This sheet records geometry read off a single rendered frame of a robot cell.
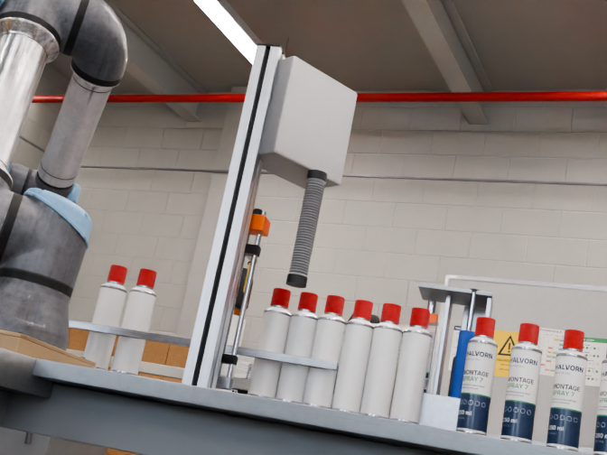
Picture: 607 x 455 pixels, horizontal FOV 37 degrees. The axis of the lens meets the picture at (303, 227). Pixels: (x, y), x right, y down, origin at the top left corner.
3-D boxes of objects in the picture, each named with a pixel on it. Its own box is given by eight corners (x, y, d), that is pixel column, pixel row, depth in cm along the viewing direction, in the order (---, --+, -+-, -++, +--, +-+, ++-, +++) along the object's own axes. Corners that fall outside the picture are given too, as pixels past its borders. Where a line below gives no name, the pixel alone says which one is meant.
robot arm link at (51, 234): (79, 286, 138) (105, 204, 142) (-10, 259, 134) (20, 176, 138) (69, 296, 149) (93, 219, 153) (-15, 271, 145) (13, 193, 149)
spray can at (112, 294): (111, 375, 173) (136, 272, 179) (100, 370, 169) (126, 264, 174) (87, 370, 175) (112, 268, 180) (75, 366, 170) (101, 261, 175)
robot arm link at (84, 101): (153, 7, 167) (74, 199, 194) (95, -16, 164) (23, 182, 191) (146, 37, 158) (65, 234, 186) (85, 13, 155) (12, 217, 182)
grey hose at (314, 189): (307, 289, 159) (329, 177, 165) (303, 283, 156) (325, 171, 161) (288, 286, 160) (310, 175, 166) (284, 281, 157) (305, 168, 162)
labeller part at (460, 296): (492, 309, 175) (492, 304, 175) (491, 296, 165) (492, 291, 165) (422, 300, 178) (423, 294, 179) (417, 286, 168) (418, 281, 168)
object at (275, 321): (277, 403, 165) (298, 294, 171) (271, 400, 160) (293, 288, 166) (250, 398, 166) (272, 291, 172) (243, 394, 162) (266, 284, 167)
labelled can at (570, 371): (576, 455, 152) (589, 336, 158) (579, 453, 147) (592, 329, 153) (545, 450, 153) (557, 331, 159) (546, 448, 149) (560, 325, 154)
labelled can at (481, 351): (486, 440, 156) (501, 323, 161) (485, 437, 151) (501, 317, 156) (455, 434, 157) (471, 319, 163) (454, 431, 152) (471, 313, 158)
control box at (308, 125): (341, 186, 168) (359, 93, 173) (274, 152, 157) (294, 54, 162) (304, 191, 175) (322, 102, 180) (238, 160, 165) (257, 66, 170)
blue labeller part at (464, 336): (465, 426, 161) (478, 335, 165) (464, 423, 158) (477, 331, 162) (446, 422, 162) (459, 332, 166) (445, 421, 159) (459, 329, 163)
